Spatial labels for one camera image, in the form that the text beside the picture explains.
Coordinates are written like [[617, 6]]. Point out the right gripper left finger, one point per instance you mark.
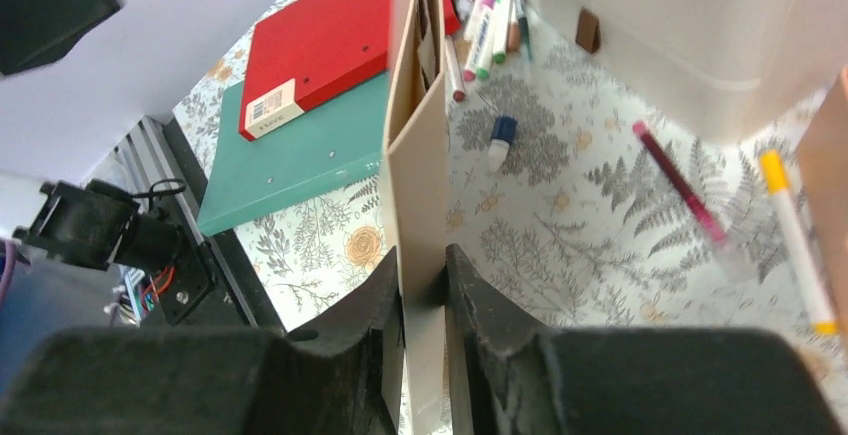
[[339, 373]]

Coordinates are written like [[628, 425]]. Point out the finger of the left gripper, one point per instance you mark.
[[36, 33]]

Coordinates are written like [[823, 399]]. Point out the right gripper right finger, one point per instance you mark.
[[512, 374]]

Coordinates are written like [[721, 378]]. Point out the beige folder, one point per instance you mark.
[[414, 191]]

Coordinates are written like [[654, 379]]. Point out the red folder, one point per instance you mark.
[[346, 69]]

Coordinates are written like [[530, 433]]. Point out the teal folder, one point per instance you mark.
[[335, 144]]

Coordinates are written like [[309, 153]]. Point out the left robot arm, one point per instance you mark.
[[94, 225]]

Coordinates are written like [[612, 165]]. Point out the dark red pen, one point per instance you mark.
[[707, 221]]

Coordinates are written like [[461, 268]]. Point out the yellow capped white marker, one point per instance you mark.
[[814, 294]]

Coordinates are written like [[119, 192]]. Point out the pink capped marker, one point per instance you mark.
[[475, 53]]

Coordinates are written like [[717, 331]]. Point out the orange plastic file rack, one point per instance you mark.
[[822, 156]]

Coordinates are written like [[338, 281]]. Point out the white three-drawer organizer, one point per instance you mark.
[[721, 69]]

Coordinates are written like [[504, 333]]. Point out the green capped marker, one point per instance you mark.
[[503, 16]]

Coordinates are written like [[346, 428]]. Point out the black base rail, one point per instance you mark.
[[214, 283]]

